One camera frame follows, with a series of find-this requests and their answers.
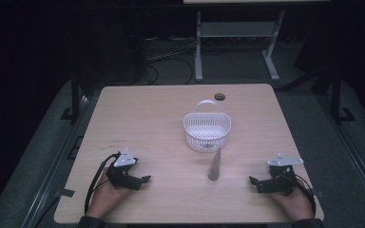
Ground black floor cables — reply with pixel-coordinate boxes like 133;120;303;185
141;36;198;86

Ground person's left hand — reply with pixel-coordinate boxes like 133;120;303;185
86;172;132;220

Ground person's right hand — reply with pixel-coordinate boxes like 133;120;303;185
268;185;316;222

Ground black upright post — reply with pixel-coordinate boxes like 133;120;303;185
59;70;82;124
330;67;357;124

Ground grey tape strip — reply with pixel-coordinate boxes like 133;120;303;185
54;187;76;199
309;188;326;198

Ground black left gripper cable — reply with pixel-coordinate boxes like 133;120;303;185
84;151;122;215

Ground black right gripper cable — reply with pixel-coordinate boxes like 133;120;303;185
293;173;317;219

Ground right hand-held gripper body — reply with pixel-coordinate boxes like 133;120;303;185
256;153;305;197

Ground white metal stand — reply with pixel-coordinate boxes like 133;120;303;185
194;9;287;83

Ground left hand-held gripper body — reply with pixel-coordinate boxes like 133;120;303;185
106;147;144;191

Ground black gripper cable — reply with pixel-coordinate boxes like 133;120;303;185
84;151;122;215
293;173;317;219

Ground white plastic basket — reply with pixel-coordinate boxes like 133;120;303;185
182;99;232;154

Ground metal floor rail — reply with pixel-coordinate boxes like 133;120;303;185
317;94;365;219
20;94;91;228

